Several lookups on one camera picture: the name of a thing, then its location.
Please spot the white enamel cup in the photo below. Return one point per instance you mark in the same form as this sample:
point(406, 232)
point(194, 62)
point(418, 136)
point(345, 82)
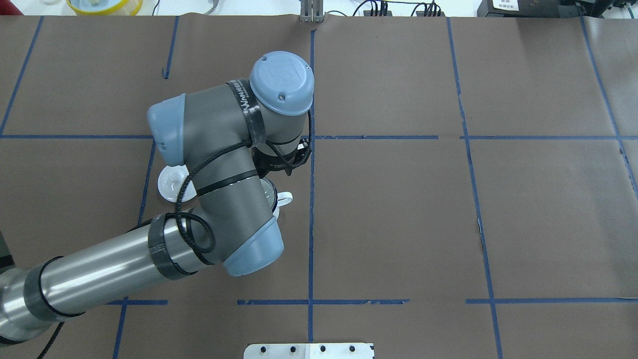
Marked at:
point(275, 199)

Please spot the black desktop box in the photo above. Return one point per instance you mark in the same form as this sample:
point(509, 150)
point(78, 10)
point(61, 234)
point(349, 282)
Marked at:
point(520, 8)

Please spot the yellow basket with blue plate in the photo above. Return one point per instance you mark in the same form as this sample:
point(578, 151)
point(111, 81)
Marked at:
point(105, 7)

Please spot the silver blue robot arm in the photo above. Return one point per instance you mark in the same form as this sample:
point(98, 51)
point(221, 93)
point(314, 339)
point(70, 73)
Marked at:
point(229, 137)

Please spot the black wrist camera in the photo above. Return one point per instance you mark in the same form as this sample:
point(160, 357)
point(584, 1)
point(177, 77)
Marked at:
point(277, 161)

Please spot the aluminium frame post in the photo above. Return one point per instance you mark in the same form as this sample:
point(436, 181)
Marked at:
point(312, 11)

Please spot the white cup lid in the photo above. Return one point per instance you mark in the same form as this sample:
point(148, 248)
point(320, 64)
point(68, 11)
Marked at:
point(170, 180)

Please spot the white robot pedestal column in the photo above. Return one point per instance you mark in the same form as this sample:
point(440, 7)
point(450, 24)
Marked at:
point(310, 351)

